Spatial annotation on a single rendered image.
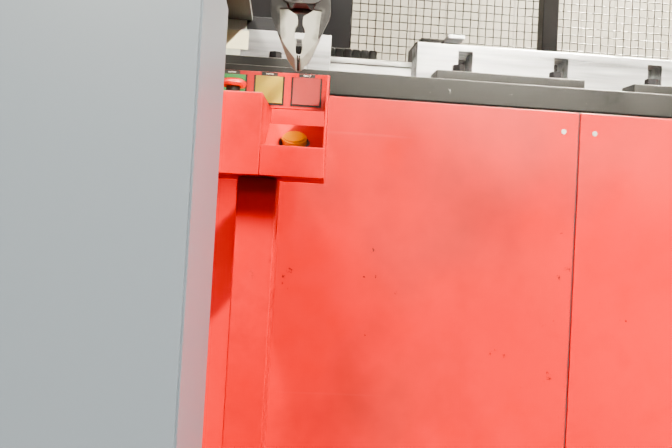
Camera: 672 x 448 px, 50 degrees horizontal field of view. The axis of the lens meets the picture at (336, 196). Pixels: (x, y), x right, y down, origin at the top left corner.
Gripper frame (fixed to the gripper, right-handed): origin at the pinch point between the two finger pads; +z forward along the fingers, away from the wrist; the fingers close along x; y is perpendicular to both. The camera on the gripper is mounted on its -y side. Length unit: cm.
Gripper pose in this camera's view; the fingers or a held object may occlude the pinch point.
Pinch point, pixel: (298, 61)
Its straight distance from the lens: 111.8
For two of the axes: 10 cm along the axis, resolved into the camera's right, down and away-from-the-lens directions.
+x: -10.0, -0.6, -0.1
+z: -0.6, 10.0, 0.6
